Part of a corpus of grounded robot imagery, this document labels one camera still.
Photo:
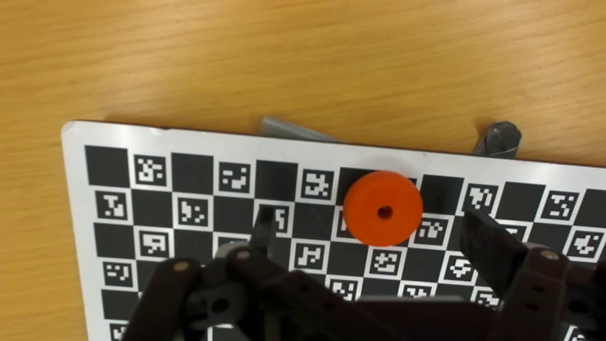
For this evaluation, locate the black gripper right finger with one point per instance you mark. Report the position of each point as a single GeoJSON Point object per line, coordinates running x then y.
{"type": "Point", "coordinates": [543, 297]}

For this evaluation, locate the orange disc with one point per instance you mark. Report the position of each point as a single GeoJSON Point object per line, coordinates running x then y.
{"type": "Point", "coordinates": [371, 221]}

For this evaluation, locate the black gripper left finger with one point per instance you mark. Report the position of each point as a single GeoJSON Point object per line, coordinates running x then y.
{"type": "Point", "coordinates": [191, 304]}

